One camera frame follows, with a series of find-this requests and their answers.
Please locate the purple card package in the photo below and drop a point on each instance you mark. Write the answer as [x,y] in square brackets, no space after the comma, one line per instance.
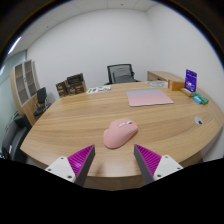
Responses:
[190,80]

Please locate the wooden shelf unit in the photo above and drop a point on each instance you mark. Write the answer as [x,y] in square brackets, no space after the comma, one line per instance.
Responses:
[25,85]

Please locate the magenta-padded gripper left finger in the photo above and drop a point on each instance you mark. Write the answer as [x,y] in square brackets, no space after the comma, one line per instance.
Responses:
[63,167]

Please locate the grey mesh office chair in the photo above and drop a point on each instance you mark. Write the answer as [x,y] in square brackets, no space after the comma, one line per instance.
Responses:
[120,74]

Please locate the white sticker sheet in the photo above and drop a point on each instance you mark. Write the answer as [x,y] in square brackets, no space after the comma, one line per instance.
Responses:
[98,89]

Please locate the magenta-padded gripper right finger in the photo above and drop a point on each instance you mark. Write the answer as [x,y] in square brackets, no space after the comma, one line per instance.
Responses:
[166,165]

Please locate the pink computer mouse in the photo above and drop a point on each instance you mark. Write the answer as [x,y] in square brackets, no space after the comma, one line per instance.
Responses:
[118,135]

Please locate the pink and blue mouse pad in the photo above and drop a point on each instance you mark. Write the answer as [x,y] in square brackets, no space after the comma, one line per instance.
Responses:
[149,97]

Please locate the small black office chair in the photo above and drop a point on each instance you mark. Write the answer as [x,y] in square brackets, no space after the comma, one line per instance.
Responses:
[41,96]

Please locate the black box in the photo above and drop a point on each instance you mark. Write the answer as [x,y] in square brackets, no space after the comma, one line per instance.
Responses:
[75,79]

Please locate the large black office chair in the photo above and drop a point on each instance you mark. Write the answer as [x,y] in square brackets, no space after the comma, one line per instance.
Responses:
[13,136]

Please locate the small dark brown box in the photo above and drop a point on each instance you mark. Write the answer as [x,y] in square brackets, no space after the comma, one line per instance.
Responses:
[61,89]

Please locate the tan flat box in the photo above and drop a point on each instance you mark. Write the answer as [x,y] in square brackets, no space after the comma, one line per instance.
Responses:
[187,93]

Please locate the wooden side desk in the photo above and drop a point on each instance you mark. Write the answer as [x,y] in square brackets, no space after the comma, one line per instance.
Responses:
[160,75]

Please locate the orange cardboard box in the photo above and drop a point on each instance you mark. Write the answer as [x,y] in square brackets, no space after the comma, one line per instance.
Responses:
[177,86]

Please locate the long ceiling light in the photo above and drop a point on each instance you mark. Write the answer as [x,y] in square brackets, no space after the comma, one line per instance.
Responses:
[14,45]

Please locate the green package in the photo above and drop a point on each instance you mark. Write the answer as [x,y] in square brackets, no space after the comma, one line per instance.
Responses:
[202,98]

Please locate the blue package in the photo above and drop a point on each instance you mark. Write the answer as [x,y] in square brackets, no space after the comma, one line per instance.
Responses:
[197,99]

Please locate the large dark brown box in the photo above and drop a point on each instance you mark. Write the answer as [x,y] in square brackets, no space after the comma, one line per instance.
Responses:
[77,88]

